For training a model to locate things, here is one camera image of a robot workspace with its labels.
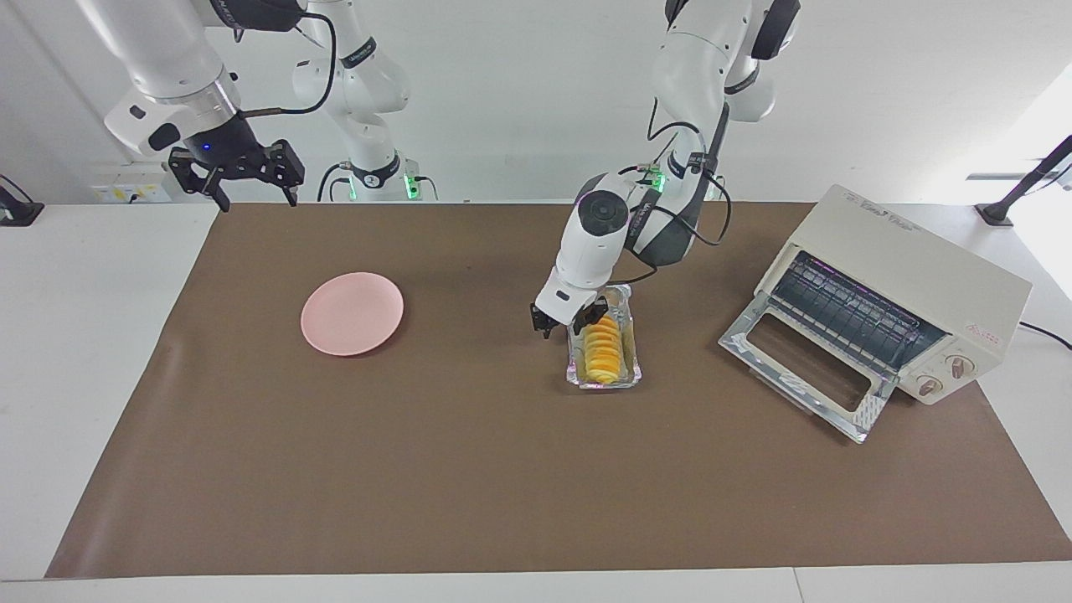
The metal oven rack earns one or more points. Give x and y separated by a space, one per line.
846 311

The cream oven knob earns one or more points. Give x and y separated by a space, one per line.
959 366
928 386

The pink round plate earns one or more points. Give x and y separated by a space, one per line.
352 314

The glass oven door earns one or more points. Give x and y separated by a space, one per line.
804 364

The cream white toaster oven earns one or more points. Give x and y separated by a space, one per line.
921 268

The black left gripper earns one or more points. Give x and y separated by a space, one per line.
574 320

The tall black camera stand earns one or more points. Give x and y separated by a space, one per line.
997 213

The sliced orange bread loaf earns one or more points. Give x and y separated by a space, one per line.
603 356

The short black camera stand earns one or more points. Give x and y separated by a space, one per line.
21 213

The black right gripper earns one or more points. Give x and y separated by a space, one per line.
222 146

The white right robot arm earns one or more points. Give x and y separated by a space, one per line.
159 50

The aluminium foil tray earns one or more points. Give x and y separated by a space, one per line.
632 368

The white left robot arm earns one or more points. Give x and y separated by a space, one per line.
586 251

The white power strip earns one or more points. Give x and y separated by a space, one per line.
117 193

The brown table mat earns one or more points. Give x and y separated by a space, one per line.
502 486

